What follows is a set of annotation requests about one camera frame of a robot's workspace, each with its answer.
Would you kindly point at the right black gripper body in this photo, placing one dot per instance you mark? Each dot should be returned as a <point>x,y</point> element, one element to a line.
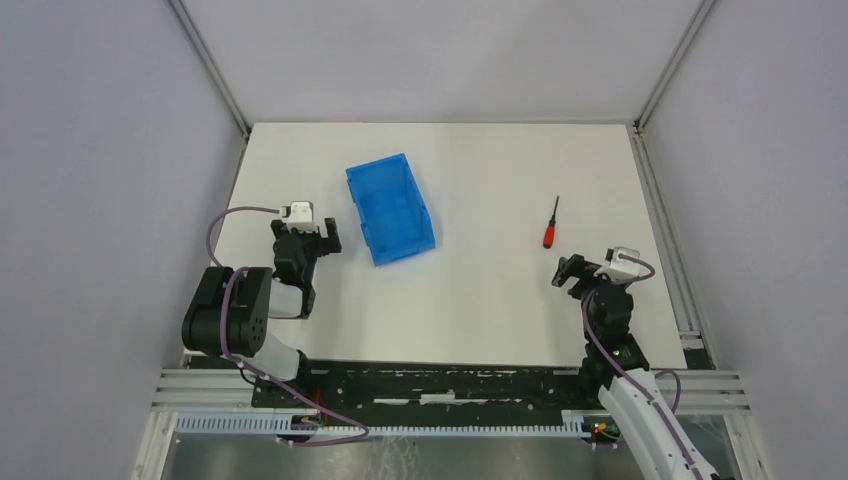
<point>589,271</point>

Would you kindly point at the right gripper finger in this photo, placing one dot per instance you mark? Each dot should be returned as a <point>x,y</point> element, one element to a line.
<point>568,268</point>
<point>581,288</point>

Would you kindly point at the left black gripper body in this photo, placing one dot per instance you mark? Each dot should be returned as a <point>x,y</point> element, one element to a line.
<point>313,244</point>

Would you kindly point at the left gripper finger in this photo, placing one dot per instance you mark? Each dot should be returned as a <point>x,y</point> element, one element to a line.
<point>278,228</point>
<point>332,242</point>

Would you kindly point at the red handled black screwdriver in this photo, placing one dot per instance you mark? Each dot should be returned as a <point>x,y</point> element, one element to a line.
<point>550,232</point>

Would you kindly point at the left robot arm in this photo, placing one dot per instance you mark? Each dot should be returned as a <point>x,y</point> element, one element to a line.
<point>229,314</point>

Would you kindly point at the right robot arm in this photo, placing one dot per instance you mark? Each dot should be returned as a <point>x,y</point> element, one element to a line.
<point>616,370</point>

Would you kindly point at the blue plastic storage bin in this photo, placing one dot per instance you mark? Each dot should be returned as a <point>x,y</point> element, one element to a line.
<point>394,219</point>

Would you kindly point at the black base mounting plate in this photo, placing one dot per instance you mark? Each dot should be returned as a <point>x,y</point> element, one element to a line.
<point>380,394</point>

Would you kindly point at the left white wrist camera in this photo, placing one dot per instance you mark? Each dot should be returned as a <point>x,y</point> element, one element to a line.
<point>298,217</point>

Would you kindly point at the aluminium frame rail right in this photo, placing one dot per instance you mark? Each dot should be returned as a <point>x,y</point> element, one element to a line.
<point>687,312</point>

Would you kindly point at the aluminium frame rail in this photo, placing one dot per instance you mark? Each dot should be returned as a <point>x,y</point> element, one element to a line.
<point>704,392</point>
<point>687,312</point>

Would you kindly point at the white slotted cable duct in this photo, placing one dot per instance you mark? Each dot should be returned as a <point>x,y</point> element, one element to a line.
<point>279,424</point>

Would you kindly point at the aluminium frame rail front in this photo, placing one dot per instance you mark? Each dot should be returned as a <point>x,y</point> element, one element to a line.
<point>704,392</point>

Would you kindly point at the aluminium frame post left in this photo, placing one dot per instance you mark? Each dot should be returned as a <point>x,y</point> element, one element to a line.
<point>203,53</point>

